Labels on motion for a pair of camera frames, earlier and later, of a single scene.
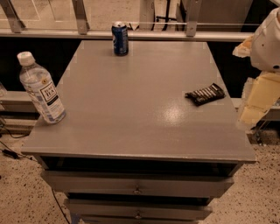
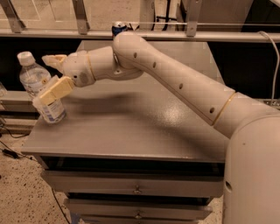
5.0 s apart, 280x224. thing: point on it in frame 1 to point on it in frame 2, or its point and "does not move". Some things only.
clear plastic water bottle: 37,82 does not move
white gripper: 267,48 to 77,69
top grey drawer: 136,184 does not move
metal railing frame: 12,26 does not move
